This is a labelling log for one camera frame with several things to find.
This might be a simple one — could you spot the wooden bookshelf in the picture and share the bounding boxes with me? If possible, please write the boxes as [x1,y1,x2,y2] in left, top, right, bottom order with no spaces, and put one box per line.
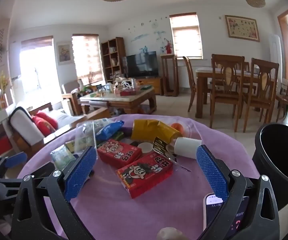
[101,37,126,83]

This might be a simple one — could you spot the purple tablecloth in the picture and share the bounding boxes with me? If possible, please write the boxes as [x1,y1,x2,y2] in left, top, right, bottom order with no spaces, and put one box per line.
[17,114,260,240]

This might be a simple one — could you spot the black trash bin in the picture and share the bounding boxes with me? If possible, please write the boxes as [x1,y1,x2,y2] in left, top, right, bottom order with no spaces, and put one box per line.
[252,122,288,212]

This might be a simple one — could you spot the smartphone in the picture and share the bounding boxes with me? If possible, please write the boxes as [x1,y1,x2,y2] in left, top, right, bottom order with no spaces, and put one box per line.
[203,192,250,240]

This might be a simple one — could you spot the white standing air conditioner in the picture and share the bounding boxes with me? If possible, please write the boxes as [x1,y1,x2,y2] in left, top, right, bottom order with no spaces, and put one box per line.
[269,34,283,80]

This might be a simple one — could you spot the assorted tabletop clutter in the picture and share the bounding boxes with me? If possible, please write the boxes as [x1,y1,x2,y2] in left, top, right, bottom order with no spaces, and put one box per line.
[84,76,154,98]

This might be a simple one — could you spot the black label card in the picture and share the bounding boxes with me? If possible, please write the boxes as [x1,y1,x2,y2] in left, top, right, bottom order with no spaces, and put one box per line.
[152,136,172,153]

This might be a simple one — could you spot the tall wooden stand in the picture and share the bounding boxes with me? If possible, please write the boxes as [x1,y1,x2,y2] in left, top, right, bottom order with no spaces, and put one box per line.
[160,54,179,97]

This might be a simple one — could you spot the pale green tissue packet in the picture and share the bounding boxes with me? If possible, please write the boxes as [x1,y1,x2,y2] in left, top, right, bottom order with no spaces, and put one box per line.
[50,145,76,169]

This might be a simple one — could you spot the white cushioned wooden sofa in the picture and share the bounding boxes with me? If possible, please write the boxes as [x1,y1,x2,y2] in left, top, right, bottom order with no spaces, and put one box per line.
[8,101,84,155]

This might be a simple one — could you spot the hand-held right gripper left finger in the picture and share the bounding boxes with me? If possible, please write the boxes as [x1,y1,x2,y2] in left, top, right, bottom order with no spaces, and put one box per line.
[11,145,98,240]

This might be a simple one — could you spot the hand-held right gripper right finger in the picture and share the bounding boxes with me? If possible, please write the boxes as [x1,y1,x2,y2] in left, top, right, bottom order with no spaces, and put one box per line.
[196,144,280,240]

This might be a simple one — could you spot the wooden coffee table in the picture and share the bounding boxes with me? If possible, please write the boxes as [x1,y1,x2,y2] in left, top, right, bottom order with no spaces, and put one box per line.
[80,86,157,117]

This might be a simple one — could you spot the window with roller blind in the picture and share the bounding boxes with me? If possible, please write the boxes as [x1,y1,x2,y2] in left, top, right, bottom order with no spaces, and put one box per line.
[169,12,204,60]
[72,34,103,85]
[19,36,61,105]

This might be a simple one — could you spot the blue snack packet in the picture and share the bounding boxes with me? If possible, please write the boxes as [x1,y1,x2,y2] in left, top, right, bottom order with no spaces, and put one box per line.
[95,120,125,142]

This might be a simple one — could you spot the red storage box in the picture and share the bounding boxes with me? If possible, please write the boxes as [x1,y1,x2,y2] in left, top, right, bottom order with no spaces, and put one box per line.
[0,136,12,157]

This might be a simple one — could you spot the purple packet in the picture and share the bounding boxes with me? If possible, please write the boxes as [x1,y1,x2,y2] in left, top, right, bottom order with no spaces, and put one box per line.
[120,127,134,138]

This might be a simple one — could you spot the clear plastic straw wrapper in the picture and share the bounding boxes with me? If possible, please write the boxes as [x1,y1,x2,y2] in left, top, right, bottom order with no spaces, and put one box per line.
[166,152,192,172]

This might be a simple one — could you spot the white round cap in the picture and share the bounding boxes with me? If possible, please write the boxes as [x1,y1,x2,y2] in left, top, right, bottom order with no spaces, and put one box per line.
[137,142,155,154]

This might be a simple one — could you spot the yellow crumpled bag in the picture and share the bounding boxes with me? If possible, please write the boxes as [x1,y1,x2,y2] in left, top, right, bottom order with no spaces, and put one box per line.
[131,119,184,147]

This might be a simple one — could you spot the person's right hand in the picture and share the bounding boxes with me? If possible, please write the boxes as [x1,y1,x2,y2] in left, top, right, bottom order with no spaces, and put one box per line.
[156,227,187,240]

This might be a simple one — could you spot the wooden dining table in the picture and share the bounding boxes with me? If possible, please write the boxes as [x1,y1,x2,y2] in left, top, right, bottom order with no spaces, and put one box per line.
[195,66,279,119]

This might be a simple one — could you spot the orange fruit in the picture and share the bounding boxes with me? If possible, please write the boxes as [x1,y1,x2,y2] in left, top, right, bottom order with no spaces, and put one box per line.
[170,122,184,133]

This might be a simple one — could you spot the red milk carton black-hat figure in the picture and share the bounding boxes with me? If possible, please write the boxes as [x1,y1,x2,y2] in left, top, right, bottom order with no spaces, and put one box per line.
[116,154,174,199]

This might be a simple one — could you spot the flat screen television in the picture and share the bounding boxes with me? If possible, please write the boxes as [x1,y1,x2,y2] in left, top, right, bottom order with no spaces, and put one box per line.
[126,51,159,78]

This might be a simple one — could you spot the wooden armchair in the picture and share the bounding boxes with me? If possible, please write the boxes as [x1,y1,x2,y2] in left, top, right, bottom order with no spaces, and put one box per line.
[61,80,84,115]

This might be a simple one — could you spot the small framed picture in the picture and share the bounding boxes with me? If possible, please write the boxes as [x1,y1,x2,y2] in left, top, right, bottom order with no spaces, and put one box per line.
[57,42,72,65]

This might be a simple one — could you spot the yellow artificial flowers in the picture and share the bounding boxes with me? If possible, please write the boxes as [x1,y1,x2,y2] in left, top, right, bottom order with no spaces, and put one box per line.
[0,70,12,108]

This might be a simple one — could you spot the red cushion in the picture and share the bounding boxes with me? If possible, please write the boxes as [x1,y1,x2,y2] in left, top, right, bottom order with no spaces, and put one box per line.
[35,112,59,130]
[32,116,56,137]

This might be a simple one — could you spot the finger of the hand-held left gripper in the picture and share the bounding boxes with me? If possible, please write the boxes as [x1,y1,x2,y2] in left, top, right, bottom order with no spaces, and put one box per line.
[0,152,28,178]

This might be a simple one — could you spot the wooden television cabinet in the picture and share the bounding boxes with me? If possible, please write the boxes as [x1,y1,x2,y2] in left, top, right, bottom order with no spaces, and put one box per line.
[134,77,164,96]

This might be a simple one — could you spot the clear plastic container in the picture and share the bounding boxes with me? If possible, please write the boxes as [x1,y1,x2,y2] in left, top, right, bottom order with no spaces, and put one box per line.
[74,121,97,153]

